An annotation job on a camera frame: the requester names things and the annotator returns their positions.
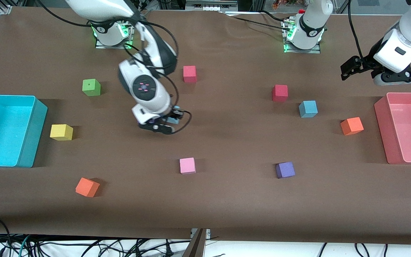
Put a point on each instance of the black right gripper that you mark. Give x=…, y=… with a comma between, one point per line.
x=174, y=115

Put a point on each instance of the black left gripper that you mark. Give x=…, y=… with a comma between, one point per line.
x=365, y=64

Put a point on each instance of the light blue foam block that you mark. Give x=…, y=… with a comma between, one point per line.
x=174, y=120
x=308, y=109

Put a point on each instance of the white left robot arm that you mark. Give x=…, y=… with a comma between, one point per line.
x=405, y=39

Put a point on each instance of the red foam block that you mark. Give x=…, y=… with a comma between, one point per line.
x=189, y=74
x=279, y=92

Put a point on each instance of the pink foam block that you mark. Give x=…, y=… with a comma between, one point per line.
x=187, y=166

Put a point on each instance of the orange foam block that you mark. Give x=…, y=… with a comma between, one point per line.
x=87, y=187
x=351, y=126

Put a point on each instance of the green foam block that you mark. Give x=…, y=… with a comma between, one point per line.
x=91, y=87

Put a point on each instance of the pink plastic bin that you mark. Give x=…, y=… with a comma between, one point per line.
x=410, y=132

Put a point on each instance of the brown table cover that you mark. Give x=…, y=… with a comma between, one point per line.
x=227, y=207

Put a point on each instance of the yellow foam block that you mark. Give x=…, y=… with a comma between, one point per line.
x=61, y=132

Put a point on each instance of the white power strip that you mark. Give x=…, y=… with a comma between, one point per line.
x=209, y=5

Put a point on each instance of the small metal table clamp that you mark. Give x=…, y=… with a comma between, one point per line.
x=207, y=232

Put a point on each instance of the dark support bar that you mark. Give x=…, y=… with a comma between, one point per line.
x=194, y=246

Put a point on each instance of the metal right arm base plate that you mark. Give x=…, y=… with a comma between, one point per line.
x=100, y=45

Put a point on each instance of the aluminium frame profile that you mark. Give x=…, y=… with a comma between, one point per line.
x=5, y=8

